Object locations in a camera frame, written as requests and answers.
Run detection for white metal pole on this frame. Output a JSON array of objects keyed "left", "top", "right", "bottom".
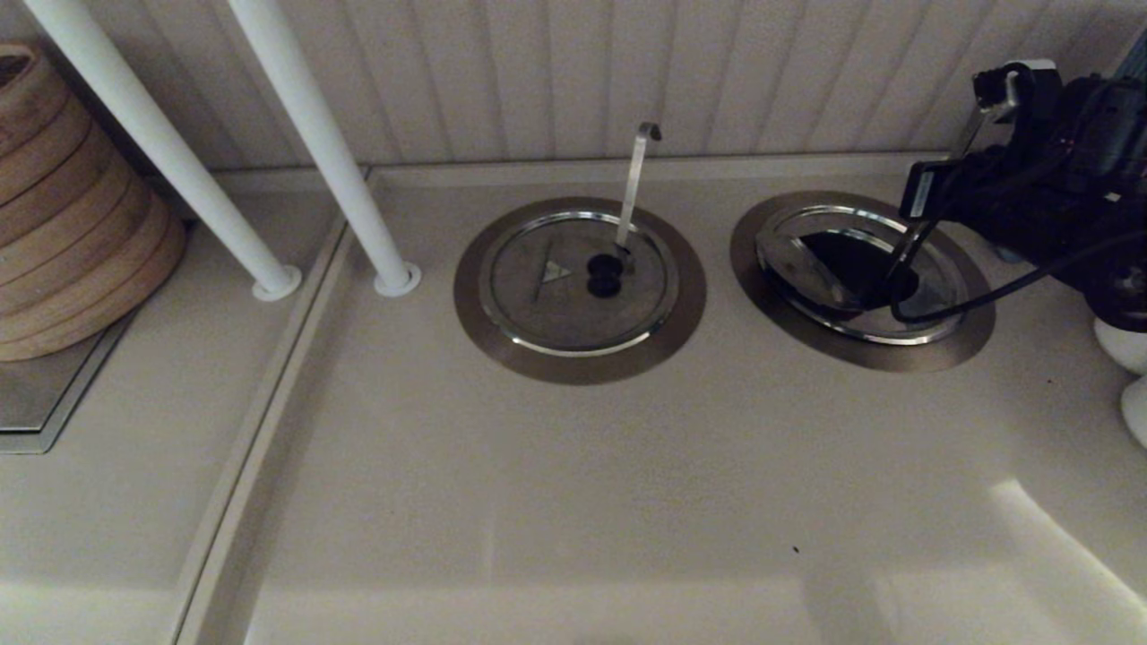
[
  {"left": 229, "top": 0, "right": 422, "bottom": 298},
  {"left": 25, "top": 0, "right": 304, "bottom": 303}
]

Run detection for steel ladle handle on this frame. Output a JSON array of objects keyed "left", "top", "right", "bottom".
[
  {"left": 615, "top": 124, "right": 662, "bottom": 252},
  {"left": 883, "top": 70, "right": 1022, "bottom": 301}
]

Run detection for flat steel counter plate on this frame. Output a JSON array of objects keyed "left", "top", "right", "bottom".
[{"left": 0, "top": 309, "right": 144, "bottom": 455}]

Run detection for stacked bamboo steamer baskets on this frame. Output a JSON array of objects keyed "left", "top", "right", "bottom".
[{"left": 0, "top": 45, "right": 189, "bottom": 363}]

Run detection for black cable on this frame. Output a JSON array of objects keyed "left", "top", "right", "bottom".
[{"left": 889, "top": 215, "right": 1147, "bottom": 325}]

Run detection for right wrist camera unit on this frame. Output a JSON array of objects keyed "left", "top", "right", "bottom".
[{"left": 972, "top": 59, "right": 1147, "bottom": 185}]

